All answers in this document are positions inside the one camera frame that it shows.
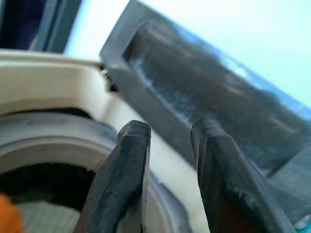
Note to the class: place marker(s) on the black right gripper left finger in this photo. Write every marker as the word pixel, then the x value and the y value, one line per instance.
pixel 119 179

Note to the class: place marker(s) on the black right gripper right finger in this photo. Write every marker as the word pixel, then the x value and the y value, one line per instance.
pixel 226 174

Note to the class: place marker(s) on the grey washer door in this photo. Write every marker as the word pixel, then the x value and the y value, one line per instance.
pixel 218 92

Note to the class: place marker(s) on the white washing machine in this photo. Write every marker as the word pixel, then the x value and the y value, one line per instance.
pixel 60 121

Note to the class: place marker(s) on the orange cloth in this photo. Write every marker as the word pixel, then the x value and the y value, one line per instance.
pixel 9 214

